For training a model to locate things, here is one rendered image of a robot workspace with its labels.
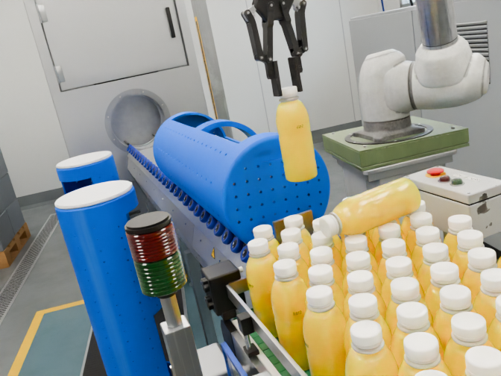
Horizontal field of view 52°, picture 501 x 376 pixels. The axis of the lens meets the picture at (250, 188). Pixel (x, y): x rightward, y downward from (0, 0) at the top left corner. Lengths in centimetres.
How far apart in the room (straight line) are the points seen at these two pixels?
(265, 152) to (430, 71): 65
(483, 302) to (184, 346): 42
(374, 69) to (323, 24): 504
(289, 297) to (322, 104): 597
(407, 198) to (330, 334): 32
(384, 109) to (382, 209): 82
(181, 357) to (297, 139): 50
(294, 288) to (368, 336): 24
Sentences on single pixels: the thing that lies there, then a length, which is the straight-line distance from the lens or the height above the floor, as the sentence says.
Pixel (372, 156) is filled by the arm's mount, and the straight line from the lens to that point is 164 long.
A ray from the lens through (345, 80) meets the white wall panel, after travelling 685.
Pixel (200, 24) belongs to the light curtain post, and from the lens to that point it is 262.
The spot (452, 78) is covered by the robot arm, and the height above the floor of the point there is 123.
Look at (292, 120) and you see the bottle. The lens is 104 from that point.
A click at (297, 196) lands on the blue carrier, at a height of 107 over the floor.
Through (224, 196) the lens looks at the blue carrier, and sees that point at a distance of 118.
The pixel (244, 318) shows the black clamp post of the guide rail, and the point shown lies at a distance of 97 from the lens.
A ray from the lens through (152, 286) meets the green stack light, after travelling 70.
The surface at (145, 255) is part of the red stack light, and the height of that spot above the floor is 122.
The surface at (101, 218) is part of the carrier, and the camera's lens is 181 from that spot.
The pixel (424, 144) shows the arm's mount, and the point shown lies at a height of 104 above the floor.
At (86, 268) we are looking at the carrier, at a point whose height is 80.
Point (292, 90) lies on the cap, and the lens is 105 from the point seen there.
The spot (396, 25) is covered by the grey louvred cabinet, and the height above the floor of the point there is 134.
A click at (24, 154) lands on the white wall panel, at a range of 669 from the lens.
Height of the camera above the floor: 146
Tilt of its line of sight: 16 degrees down
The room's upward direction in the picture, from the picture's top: 11 degrees counter-clockwise
